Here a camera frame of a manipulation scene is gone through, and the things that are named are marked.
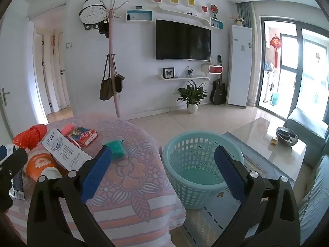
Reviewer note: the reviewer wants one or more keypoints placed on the black shoulder bag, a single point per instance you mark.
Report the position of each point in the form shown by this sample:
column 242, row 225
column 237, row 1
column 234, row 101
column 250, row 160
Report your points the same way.
column 119, row 82

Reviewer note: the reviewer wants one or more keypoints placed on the wall-mounted television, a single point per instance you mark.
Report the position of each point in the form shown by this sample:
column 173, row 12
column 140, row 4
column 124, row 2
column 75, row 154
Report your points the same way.
column 182, row 40

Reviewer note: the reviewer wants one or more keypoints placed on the flower vase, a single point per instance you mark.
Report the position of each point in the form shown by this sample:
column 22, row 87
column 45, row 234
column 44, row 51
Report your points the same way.
column 239, row 22

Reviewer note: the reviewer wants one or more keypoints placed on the grey blue sofa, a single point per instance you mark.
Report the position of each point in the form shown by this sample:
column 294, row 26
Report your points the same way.
column 305, row 126

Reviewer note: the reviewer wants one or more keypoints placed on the teal-lined wall box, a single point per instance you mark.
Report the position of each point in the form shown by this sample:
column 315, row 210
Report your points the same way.
column 129, row 16
column 212, row 23

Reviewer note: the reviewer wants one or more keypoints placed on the white printed paper box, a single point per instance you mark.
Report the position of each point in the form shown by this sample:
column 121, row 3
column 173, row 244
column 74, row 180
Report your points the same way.
column 61, row 149

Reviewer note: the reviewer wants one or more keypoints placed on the red playing card box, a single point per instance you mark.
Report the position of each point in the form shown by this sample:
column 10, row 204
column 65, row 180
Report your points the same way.
column 82, row 136

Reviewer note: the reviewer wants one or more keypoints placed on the glass coffee table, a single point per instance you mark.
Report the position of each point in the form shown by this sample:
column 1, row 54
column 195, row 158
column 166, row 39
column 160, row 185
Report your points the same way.
column 257, row 139

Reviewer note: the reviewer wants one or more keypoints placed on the wall light switch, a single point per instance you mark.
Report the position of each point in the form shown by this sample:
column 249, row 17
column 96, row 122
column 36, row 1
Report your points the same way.
column 69, row 45

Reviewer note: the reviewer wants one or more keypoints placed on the pen holder figurine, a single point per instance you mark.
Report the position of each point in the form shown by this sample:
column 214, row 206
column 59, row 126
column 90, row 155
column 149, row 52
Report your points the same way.
column 189, row 73

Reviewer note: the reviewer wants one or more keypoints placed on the pink patterned tablecloth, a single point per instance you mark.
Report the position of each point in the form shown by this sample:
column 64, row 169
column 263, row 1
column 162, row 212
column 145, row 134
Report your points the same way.
column 133, row 175

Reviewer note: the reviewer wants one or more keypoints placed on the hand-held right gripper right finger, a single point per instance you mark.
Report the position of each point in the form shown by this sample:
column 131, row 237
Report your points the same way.
column 228, row 175

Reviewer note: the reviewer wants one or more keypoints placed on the white hallway door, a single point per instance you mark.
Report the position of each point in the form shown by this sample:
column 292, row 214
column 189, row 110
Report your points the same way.
column 64, row 87

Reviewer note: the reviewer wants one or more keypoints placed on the teal plastic laundry basket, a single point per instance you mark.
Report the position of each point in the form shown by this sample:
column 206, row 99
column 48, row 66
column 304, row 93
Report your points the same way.
column 195, row 198

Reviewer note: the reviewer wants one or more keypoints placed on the orange instant noodle cup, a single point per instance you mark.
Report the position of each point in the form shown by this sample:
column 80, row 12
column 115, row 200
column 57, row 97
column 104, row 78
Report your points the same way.
column 41, row 163

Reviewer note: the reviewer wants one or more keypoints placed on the puzzle cube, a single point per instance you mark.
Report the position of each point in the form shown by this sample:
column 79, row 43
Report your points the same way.
column 274, row 141

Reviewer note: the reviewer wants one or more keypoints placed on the red white wall box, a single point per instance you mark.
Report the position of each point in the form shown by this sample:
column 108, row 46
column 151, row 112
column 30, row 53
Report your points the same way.
column 215, row 69

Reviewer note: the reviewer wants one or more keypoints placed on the green packet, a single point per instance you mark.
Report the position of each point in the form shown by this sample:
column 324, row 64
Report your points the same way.
column 118, row 148

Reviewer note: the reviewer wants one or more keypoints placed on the white standing air conditioner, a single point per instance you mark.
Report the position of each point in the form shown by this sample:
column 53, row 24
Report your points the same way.
column 239, row 69

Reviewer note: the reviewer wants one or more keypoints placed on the butterfly picture frame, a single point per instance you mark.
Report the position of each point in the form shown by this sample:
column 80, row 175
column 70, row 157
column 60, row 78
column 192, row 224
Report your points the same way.
column 168, row 72

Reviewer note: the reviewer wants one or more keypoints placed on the white curved wall shelf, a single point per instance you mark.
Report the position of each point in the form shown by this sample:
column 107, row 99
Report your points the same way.
column 180, row 11

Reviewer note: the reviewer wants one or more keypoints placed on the blue white packet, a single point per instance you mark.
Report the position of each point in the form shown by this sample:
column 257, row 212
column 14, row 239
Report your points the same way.
column 18, row 187

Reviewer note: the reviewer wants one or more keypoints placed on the sliding glass door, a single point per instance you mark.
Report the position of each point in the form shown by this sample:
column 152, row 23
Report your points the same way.
column 298, row 69

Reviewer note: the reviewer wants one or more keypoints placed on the red hanging hallway ornament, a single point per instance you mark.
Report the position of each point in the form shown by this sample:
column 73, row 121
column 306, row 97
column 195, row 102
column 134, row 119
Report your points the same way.
column 53, row 41

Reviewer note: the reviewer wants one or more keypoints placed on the white washing machine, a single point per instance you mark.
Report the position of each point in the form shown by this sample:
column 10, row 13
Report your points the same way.
column 271, row 85

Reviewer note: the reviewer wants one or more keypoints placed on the black acoustic guitar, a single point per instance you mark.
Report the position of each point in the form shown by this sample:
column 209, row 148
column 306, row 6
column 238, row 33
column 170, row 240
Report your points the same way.
column 218, row 92

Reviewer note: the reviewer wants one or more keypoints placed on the pink coat rack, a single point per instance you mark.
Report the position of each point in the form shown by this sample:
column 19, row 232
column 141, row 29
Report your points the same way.
column 112, row 43

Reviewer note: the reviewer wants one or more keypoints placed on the panda wall clock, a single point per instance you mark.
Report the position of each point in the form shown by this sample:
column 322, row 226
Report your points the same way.
column 90, row 14

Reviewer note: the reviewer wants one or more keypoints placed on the blue bucket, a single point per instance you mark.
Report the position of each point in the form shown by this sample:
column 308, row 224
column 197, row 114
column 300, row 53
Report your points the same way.
column 275, row 99

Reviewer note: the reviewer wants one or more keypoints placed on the potted green plant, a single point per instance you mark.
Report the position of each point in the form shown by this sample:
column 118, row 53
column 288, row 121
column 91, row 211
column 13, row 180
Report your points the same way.
column 191, row 94

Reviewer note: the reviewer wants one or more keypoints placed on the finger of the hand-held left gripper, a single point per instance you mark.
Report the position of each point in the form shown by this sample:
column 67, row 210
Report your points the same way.
column 12, row 160

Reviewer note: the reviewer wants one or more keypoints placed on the pink rectangular sponge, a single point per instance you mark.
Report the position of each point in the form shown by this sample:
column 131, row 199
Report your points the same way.
column 67, row 129

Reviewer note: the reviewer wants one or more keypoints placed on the blue patterned rug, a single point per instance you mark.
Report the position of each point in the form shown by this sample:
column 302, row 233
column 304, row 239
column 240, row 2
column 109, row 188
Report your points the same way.
column 205, row 221

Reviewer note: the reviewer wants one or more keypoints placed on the round fan ornament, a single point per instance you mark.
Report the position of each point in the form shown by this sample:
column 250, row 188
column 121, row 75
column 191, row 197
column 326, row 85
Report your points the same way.
column 214, row 9

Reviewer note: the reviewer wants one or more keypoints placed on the white low wall shelf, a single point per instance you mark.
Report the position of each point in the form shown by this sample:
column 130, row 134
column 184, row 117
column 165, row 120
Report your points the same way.
column 180, row 78

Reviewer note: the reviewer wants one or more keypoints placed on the yellow wall cube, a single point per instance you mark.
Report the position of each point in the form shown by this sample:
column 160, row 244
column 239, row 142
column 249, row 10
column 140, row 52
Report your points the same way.
column 174, row 0
column 191, row 2

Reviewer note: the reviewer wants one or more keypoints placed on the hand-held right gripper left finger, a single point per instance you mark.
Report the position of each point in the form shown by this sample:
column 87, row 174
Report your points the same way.
column 96, row 172

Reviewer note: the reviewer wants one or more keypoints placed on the orange plastic bag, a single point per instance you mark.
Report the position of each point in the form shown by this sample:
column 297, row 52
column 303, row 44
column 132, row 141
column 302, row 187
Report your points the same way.
column 30, row 136

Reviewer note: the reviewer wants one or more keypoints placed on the dark metal bowl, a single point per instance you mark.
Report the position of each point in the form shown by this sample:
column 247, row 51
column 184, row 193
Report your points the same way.
column 286, row 140

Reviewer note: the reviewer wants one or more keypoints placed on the red chinese knot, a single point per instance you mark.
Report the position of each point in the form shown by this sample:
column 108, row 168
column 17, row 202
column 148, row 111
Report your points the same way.
column 275, row 42

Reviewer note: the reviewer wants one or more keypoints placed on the brown tote bag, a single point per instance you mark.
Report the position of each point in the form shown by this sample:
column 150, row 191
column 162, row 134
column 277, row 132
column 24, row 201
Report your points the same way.
column 106, row 90

